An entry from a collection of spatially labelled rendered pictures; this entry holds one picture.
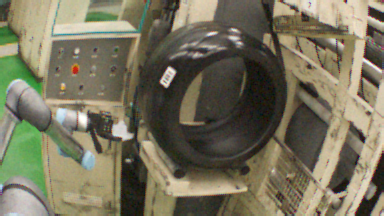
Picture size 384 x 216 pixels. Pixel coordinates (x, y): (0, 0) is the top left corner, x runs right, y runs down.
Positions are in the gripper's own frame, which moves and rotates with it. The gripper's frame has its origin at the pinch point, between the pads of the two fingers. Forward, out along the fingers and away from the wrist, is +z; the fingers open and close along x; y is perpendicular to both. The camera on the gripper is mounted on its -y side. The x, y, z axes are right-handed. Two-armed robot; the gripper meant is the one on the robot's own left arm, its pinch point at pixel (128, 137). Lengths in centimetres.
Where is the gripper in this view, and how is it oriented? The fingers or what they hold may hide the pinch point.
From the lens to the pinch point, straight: 170.3
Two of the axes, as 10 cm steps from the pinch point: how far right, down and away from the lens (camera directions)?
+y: 3.0, -9.1, -3.0
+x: -3.4, -3.9, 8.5
